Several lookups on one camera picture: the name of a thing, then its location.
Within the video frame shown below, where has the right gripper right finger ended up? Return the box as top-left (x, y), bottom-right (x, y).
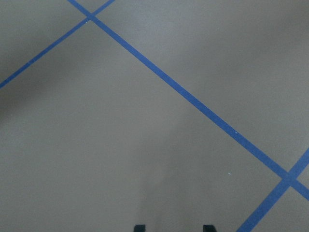
top-left (203, 225), bottom-right (216, 232)

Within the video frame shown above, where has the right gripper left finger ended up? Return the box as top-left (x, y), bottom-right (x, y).
top-left (134, 224), bottom-right (146, 232)

